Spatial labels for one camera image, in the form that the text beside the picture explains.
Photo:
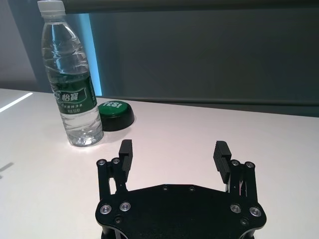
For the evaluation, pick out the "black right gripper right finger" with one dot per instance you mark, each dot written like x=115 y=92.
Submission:
x=236 y=176

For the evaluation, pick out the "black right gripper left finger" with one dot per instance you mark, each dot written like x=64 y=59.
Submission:
x=117 y=174

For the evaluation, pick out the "green button black base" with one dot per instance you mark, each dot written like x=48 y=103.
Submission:
x=117 y=117

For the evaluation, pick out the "clear water bottle green label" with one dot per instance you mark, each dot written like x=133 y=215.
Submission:
x=69 y=74

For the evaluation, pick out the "window glass strip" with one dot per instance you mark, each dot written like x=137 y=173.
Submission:
x=93 y=54

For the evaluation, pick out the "thick grey metal handrail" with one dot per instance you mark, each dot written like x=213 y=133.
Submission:
x=199 y=5

